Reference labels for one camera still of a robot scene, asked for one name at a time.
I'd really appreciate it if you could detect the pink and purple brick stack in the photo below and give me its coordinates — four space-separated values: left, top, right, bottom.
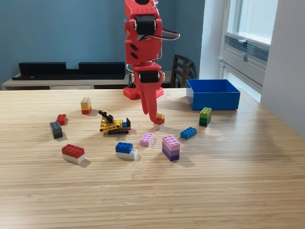
162 135 181 162

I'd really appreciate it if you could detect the green brick stack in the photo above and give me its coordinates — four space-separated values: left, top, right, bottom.
199 107 213 127

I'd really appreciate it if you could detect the tan yellow red brick stack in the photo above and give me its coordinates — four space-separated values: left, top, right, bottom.
80 97 92 115

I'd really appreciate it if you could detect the blue plastic bin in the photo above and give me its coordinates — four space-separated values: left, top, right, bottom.
186 79 241 111

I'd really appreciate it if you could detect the yellow red white brick stack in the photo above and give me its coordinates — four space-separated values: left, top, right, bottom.
153 112 165 131

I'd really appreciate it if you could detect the dark wooden chair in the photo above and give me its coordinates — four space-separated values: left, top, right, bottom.
169 54 197 88

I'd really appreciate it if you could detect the yellow toy digger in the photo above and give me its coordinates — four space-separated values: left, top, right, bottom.
98 109 132 135

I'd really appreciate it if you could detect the blue and white brick stack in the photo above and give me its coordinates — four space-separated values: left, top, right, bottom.
115 141 138 160

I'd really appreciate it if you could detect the pale wooden sideboard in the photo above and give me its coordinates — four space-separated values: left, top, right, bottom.
1 70 178 91

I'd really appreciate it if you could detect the red and white brick stack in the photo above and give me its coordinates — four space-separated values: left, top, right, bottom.
61 144 86 165

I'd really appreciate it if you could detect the grey and dark brick stack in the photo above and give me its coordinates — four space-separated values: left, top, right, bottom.
49 121 64 140

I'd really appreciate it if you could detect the grey window vent grille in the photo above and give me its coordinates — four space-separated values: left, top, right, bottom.
224 35 270 63

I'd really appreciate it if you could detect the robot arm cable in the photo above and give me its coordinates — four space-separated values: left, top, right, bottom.
138 27 181 60

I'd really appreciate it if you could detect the white window frame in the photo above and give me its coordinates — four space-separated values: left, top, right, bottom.
218 0 279 93

